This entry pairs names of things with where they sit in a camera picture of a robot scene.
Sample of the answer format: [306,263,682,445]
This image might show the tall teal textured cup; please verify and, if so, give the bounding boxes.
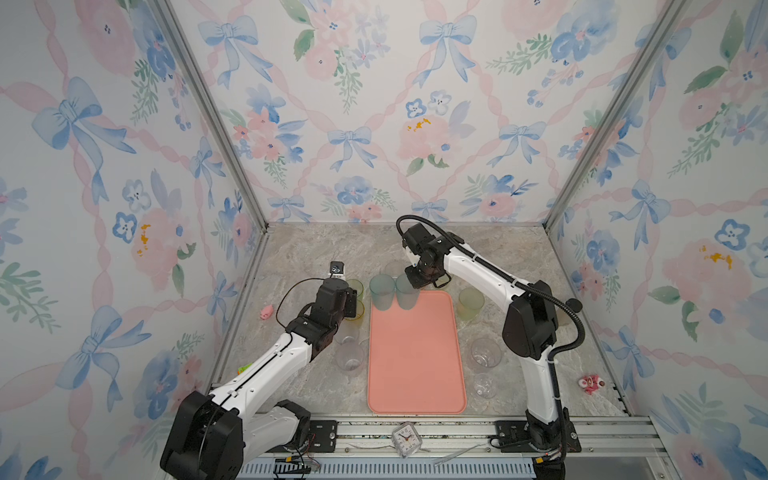
[369,274,396,311]

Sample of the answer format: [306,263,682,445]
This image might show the yellow-green textured cup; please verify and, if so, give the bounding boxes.
[457,287,485,322]

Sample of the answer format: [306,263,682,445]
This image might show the clear textured cup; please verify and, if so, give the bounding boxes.
[469,337,503,371]

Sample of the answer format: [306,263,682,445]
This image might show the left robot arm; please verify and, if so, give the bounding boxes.
[160,277,357,479]

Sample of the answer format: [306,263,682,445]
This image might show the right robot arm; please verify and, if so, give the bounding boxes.
[395,214,586,456]

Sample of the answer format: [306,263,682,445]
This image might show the pink plastic tray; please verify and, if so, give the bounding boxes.
[367,291,467,416]

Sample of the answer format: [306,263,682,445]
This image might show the yellow glass cup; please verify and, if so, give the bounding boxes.
[351,300,365,321]

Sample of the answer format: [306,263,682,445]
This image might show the green glass cup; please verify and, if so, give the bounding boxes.
[347,279,365,299]

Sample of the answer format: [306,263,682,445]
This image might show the small clear glass back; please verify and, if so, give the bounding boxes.
[383,260,407,278]

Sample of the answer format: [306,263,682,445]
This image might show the small clear glass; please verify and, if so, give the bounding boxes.
[383,260,407,278]
[471,373,498,400]

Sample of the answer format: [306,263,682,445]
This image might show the clear glass cup lower left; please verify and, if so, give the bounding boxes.
[335,342,366,377]

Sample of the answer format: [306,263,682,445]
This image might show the pink toy pig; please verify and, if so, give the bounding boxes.
[259,305,275,320]

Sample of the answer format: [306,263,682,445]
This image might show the small clear glass front right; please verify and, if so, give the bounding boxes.
[471,373,498,400]

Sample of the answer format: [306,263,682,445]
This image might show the jar with black lid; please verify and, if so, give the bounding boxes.
[555,298,583,328]

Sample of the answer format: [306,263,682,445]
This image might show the small white clock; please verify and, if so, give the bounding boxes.
[391,422,423,458]

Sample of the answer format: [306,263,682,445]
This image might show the clear plastic stick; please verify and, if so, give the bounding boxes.
[432,443,486,465]

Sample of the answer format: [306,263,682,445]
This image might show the red pink toy figure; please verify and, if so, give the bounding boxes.
[578,374,605,395]

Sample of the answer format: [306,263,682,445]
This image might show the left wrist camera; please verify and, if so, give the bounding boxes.
[329,261,346,280]

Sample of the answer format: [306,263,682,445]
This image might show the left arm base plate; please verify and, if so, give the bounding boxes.
[278,420,339,454]

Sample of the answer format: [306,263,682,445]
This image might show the black corrugated cable conduit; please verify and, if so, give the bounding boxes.
[395,214,587,421]

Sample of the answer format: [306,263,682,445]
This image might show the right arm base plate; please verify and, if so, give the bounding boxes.
[489,420,563,455]

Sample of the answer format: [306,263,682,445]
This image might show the aluminium rail frame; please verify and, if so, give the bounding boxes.
[161,412,667,480]

